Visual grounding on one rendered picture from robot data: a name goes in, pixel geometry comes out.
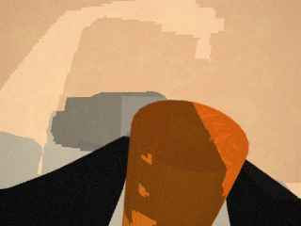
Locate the orange knob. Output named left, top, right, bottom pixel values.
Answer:
left=121, top=101, right=249, bottom=226

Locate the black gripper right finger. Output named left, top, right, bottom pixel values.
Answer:
left=226, top=159, right=301, bottom=226

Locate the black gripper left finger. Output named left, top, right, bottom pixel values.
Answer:
left=0, top=136, right=131, bottom=226

